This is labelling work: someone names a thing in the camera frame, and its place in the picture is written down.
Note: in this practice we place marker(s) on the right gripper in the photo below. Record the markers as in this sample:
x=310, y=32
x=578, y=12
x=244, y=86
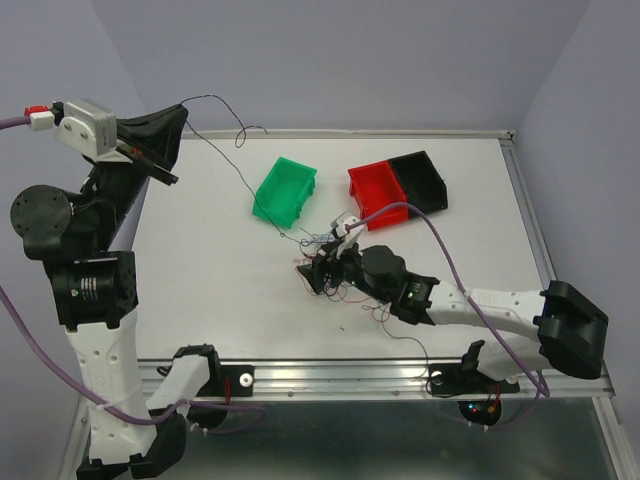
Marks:
x=315, y=271

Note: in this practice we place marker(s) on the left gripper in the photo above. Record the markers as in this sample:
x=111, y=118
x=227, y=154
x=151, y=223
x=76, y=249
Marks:
x=159, y=132

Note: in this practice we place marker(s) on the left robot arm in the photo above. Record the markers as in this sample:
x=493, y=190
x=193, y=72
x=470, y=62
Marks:
x=94, y=286

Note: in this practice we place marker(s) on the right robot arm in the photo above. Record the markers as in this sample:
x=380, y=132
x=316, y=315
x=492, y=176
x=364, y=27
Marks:
x=422, y=300

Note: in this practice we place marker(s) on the green plastic bin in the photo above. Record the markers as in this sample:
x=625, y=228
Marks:
x=283, y=193

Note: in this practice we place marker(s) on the red plastic bin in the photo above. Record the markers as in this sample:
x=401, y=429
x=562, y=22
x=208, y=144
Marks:
x=373, y=187

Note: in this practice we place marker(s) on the black plastic bin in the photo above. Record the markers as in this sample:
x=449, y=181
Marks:
x=422, y=184

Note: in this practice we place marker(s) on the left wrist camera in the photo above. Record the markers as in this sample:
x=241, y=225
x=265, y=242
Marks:
x=88, y=128

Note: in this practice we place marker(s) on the aluminium back rail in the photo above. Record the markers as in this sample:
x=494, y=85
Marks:
x=358, y=134

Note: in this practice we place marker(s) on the aluminium rail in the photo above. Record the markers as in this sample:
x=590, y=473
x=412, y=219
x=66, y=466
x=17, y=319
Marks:
x=367, y=380
x=530, y=215
x=358, y=134

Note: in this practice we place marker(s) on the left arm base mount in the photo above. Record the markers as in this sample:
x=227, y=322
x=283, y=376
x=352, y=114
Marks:
x=230, y=380

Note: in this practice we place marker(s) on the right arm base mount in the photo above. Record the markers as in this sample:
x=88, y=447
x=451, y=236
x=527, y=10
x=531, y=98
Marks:
x=447, y=380

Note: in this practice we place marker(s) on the aluminium front rail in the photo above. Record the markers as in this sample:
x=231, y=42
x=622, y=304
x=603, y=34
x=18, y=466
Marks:
x=367, y=380

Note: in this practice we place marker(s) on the aluminium right side rail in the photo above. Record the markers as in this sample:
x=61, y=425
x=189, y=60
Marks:
x=530, y=215

